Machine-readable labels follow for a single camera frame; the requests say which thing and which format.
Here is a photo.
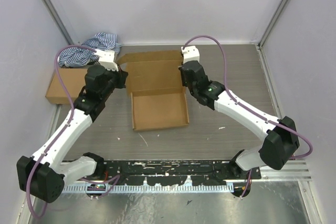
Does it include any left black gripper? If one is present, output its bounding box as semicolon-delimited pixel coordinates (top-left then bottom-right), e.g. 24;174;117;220
102;63;129;99

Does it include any brown cardboard box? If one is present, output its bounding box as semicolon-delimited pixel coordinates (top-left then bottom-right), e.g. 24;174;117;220
46;68;87;104

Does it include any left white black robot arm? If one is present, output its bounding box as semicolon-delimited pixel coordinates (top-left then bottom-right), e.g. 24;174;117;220
16;65;128;203

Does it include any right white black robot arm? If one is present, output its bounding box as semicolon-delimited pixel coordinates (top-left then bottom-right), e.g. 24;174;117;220
179;60;300;179

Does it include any blue white striped cloth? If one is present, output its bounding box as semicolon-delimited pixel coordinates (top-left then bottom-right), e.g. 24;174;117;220
57;33;122;68

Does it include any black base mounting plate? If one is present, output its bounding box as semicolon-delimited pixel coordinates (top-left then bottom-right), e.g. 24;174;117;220
85;160;261;186

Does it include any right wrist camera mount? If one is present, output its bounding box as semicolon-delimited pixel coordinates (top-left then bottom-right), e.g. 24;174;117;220
181;46;200;64

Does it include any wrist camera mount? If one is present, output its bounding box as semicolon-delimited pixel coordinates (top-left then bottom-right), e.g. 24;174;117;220
181;46;200;64
94;49;119;71

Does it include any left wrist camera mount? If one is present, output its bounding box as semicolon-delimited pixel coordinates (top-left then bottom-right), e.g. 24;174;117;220
94;49;119;71

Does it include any slotted grey cable duct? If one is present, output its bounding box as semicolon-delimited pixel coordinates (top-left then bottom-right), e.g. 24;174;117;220
62;183;234;194

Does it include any left aluminium frame post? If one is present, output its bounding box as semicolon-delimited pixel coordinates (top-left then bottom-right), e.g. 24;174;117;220
41;0;74;45

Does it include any aluminium frame post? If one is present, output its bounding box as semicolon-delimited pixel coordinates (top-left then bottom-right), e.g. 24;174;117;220
41;0;74;45
257;0;290;48

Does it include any aluminium front rail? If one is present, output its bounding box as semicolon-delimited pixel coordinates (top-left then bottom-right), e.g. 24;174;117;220
25;159;312;183

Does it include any right aluminium frame post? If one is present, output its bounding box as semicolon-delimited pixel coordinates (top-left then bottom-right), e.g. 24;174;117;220
257;0;290;48

